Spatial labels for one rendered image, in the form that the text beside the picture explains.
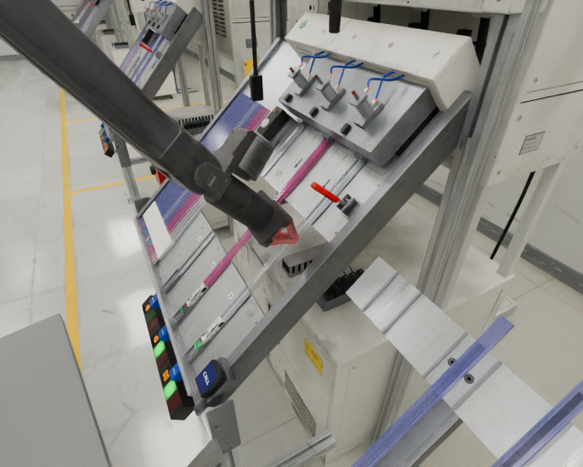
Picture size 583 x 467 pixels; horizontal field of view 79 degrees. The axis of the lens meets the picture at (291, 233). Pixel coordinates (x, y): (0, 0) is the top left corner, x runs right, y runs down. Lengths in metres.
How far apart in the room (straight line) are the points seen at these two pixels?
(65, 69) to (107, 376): 1.47
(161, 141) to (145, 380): 1.34
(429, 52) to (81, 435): 0.96
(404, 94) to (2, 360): 1.07
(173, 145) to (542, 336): 1.87
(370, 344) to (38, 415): 0.75
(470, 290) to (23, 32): 1.09
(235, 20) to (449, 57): 1.44
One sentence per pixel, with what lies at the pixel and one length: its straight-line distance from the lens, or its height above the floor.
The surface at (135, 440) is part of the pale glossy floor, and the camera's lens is 1.58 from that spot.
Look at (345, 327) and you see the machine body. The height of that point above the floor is 0.62.
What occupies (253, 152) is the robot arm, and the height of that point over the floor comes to 1.14.
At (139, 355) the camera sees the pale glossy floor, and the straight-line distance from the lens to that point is 1.78.
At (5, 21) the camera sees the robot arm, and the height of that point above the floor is 1.32.
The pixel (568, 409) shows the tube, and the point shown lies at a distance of 0.42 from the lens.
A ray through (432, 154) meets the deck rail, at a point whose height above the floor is 1.11.
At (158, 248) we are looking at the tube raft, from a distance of 1.03.
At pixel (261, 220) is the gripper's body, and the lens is 0.58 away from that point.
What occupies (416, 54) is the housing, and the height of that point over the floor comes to 1.25.
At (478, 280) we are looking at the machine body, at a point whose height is 0.62.
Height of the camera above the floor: 1.35
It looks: 36 degrees down
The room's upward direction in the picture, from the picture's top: straight up
